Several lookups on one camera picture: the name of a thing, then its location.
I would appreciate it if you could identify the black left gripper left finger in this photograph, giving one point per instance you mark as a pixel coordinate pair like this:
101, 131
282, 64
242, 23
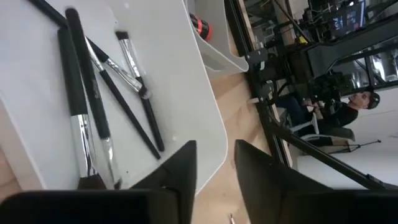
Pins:
183, 174

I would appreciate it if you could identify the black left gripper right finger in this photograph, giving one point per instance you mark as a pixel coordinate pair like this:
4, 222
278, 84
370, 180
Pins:
261, 180

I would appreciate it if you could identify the white plastic bin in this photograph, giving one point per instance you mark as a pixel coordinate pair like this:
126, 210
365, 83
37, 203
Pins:
180, 93

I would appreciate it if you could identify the paintbrush pair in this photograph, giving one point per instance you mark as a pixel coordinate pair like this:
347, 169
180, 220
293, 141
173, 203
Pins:
124, 73

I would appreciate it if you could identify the grey plastic bin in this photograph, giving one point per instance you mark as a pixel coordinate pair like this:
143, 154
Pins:
224, 46

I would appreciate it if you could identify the wide black paintbrush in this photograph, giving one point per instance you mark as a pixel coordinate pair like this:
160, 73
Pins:
73, 77

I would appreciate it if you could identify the orange paint bottle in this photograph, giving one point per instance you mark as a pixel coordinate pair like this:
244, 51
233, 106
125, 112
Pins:
202, 26

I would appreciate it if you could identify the grey office chair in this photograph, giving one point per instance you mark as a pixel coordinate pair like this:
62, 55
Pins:
311, 127

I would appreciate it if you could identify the person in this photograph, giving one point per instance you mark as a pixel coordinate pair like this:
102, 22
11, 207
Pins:
342, 116

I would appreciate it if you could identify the black office desk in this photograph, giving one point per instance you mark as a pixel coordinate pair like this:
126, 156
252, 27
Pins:
342, 53

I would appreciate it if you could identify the black computer monitor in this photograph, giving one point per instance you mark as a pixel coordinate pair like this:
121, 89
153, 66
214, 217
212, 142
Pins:
346, 18

